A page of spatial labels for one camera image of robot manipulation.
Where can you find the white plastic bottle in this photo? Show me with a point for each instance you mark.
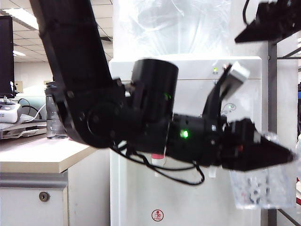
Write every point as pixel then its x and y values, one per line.
pixel 298 146

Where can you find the grey desk tray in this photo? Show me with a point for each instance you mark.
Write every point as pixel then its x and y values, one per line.
pixel 18 133

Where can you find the small ceiling light panel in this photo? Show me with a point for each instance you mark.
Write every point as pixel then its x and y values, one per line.
pixel 18 53

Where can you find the bagged clear water jug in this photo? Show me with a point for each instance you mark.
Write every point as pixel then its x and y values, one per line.
pixel 174 30

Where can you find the white desktop device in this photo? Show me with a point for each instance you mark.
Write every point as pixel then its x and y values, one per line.
pixel 9 113

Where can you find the black computer monitor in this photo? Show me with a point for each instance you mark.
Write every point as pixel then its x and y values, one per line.
pixel 5 58

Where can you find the black left camera bracket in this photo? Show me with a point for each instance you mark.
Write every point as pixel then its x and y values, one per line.
pixel 212 103

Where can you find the round metal drawer lock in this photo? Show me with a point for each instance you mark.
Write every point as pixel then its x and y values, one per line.
pixel 44 196

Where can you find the long ceiling light panel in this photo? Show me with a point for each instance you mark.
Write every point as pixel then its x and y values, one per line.
pixel 18 18

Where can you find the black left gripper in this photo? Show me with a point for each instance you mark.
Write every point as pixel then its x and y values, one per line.
pixel 223 141

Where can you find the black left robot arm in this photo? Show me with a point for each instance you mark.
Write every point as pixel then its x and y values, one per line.
pixel 75 70

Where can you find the ceiling air vent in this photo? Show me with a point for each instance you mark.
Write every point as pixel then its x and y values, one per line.
pixel 107 39

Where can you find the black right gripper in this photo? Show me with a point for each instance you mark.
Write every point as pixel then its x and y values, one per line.
pixel 282 16

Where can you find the dark metal rack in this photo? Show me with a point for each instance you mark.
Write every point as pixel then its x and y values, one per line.
pixel 272 94

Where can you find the grey bottle dark lid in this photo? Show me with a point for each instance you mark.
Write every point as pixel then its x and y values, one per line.
pixel 50 113

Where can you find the white water dispenser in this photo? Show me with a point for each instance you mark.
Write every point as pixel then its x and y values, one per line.
pixel 141 200

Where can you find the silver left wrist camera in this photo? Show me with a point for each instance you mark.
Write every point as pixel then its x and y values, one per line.
pixel 237 75

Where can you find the white desk with drawer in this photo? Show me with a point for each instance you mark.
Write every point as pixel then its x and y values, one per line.
pixel 30 212

